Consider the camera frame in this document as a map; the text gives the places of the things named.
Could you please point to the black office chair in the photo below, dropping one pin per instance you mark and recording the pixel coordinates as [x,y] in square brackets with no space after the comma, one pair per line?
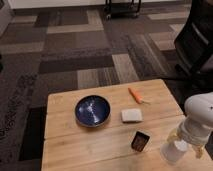
[194,44]

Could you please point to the small dark brown box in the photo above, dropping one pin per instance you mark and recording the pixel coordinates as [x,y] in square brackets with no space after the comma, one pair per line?
[139,142]

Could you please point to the orange carrot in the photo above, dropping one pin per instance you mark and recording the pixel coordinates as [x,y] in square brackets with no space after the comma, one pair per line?
[136,95]

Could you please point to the white rectangular eraser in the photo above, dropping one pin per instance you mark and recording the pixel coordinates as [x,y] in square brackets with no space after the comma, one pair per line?
[131,115]

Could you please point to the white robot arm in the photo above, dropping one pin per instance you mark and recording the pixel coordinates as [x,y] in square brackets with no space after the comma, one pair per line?
[199,108]

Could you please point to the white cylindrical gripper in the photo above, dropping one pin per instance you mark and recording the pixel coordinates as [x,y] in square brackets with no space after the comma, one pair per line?
[193,133]

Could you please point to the dark blue ceramic bowl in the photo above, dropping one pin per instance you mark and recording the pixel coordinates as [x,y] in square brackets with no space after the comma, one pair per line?
[92,111]

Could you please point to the white ceramic cup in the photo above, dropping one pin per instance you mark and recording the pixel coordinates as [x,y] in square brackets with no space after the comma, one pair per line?
[172,152]

